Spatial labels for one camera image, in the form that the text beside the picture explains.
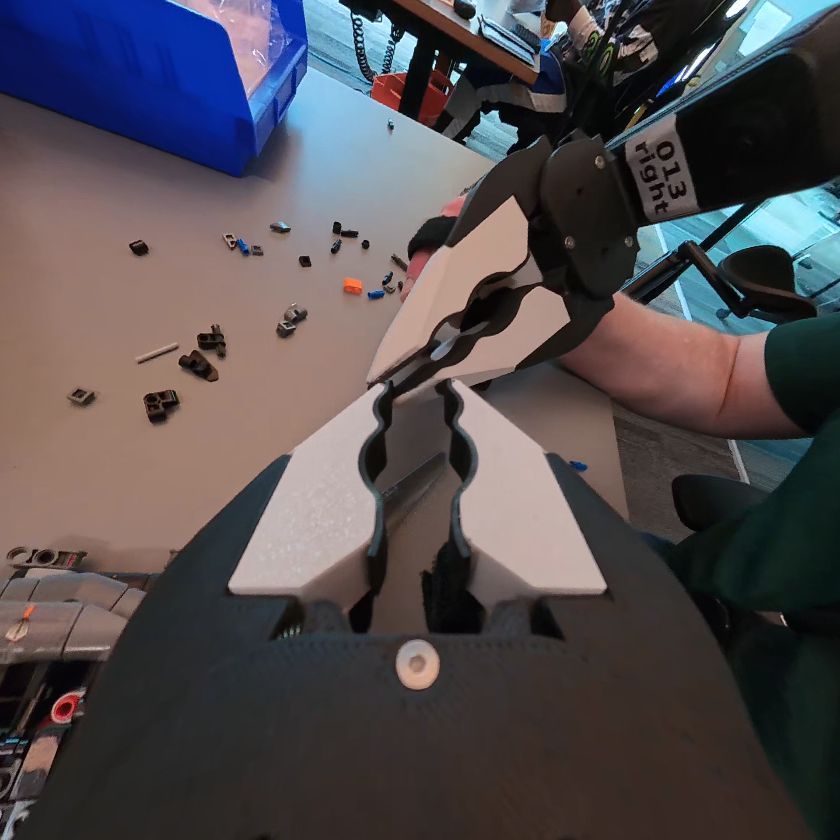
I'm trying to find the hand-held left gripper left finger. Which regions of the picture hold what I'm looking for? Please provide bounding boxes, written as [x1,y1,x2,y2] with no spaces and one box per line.
[227,381,396,616]

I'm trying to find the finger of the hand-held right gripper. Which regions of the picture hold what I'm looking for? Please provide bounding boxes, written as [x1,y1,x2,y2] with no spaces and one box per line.
[366,197,531,389]
[394,266,572,404]

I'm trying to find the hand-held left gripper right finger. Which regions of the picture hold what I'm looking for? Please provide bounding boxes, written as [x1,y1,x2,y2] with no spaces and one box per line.
[438,379,608,614]

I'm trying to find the grey lego wing panel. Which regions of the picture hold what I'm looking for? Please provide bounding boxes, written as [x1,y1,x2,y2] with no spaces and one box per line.
[379,451,448,534]

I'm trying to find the grey lego car model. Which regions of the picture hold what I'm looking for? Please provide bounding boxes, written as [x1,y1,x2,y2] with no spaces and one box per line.
[0,543,181,824]

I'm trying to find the another person's forearm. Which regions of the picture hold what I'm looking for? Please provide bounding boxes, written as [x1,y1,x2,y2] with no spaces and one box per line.
[567,10,634,76]

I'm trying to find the person's right forearm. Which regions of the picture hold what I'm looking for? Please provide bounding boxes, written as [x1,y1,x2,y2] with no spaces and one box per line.
[558,292,816,441]

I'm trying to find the person's right hand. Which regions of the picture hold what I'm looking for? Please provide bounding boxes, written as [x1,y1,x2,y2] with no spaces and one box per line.
[399,196,468,304]

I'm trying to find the red chair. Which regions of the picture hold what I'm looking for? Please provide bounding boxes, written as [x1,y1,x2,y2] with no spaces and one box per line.
[369,69,455,127]

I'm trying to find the black chair armrest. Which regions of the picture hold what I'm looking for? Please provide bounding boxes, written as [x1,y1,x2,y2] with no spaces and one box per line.
[679,238,819,324]

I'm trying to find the wooden background table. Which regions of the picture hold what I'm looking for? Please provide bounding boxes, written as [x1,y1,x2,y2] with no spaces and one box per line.
[341,0,547,120]

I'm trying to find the clear plastic parts bags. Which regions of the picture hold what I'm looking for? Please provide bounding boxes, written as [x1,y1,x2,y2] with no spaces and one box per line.
[163,0,293,99]

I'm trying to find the blue plastic bin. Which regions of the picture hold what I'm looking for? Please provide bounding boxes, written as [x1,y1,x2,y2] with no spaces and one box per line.
[0,0,309,178]

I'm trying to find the black coiled cable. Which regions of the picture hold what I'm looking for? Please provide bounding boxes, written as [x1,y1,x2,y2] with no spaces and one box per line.
[350,12,403,81]

